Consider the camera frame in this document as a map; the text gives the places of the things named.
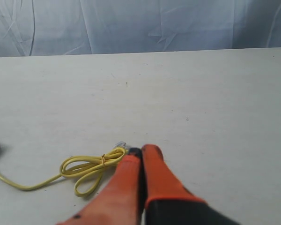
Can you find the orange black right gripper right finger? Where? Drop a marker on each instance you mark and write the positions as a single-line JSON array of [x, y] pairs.
[[168, 201]]

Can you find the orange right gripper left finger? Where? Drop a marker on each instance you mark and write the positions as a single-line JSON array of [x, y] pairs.
[[121, 200]]

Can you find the white wrinkled backdrop curtain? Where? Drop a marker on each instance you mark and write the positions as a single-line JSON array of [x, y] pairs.
[[66, 27]]

